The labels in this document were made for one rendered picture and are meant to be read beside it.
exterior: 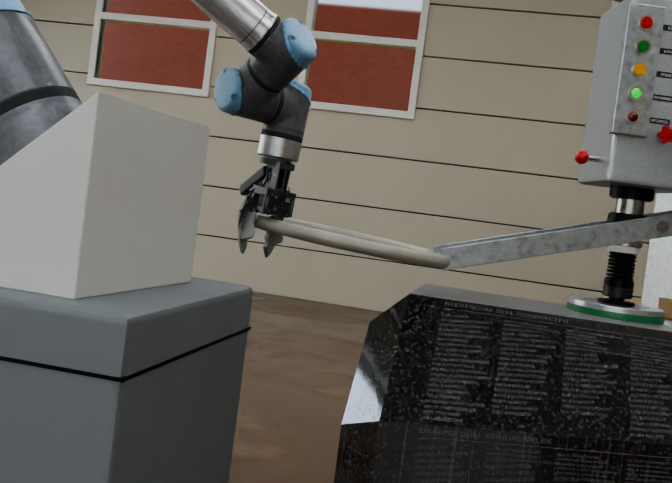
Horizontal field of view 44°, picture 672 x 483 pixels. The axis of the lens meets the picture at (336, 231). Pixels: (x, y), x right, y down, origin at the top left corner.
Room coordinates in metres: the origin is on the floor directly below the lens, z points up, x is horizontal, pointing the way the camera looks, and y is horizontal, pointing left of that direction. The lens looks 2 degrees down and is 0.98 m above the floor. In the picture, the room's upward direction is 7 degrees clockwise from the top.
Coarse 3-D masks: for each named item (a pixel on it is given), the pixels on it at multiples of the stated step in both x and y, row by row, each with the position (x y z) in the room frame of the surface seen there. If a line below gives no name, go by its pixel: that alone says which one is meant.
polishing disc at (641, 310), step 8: (576, 296) 1.99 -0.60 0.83; (584, 296) 2.02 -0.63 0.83; (576, 304) 1.90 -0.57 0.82; (584, 304) 1.87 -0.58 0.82; (592, 304) 1.86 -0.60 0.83; (600, 304) 1.85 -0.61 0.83; (608, 304) 1.87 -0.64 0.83; (616, 312) 1.83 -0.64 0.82; (624, 312) 1.82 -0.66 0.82; (632, 312) 1.82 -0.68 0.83; (640, 312) 1.83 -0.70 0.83; (648, 312) 1.83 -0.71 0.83; (656, 312) 1.84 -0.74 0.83
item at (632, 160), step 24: (624, 0) 1.88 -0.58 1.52; (648, 0) 1.82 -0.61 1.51; (600, 24) 2.02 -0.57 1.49; (600, 48) 1.99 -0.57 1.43; (600, 72) 1.97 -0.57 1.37; (600, 96) 1.94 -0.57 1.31; (600, 120) 1.92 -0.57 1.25; (600, 144) 1.89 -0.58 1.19; (624, 144) 1.82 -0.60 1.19; (648, 144) 1.82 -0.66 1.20; (600, 168) 1.87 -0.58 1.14; (624, 168) 1.82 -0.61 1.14; (648, 168) 1.82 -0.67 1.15; (624, 192) 1.89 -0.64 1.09; (648, 192) 1.89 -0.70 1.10
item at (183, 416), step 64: (0, 320) 0.79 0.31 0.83; (64, 320) 0.77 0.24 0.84; (128, 320) 0.77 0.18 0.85; (192, 320) 0.92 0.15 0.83; (0, 384) 0.78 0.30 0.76; (64, 384) 0.77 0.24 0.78; (128, 384) 0.78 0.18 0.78; (192, 384) 0.95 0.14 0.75; (0, 448) 0.78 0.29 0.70; (64, 448) 0.77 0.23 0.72; (128, 448) 0.79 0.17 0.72; (192, 448) 0.98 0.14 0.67
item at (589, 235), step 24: (648, 216) 1.98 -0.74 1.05; (480, 240) 1.97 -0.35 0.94; (504, 240) 1.86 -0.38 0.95; (528, 240) 1.86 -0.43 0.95; (552, 240) 1.86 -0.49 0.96; (576, 240) 1.87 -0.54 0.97; (600, 240) 1.87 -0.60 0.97; (624, 240) 1.87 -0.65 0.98; (456, 264) 1.86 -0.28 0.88; (480, 264) 1.86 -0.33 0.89
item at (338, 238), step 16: (256, 224) 1.77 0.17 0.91; (272, 224) 1.73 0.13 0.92; (288, 224) 1.71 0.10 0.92; (304, 224) 2.10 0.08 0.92; (320, 224) 2.13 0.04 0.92; (304, 240) 1.69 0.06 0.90; (320, 240) 1.68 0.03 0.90; (336, 240) 1.67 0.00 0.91; (352, 240) 1.67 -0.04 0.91; (368, 240) 2.12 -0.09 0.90; (384, 240) 2.11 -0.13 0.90; (384, 256) 1.69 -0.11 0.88; (400, 256) 1.70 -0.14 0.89; (416, 256) 1.72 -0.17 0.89; (432, 256) 1.76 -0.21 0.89
